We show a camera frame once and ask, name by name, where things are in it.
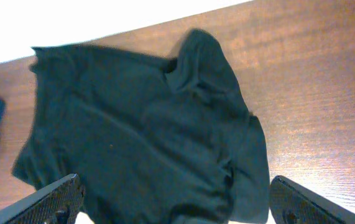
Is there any black t-shirt with logo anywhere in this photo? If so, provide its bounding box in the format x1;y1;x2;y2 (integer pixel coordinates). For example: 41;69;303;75
12;29;270;223

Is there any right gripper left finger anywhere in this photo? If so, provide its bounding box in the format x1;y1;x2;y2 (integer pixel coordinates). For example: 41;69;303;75
0;174;84;224

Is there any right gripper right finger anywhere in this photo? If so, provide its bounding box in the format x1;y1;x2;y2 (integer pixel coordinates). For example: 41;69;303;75
269;175;355;224

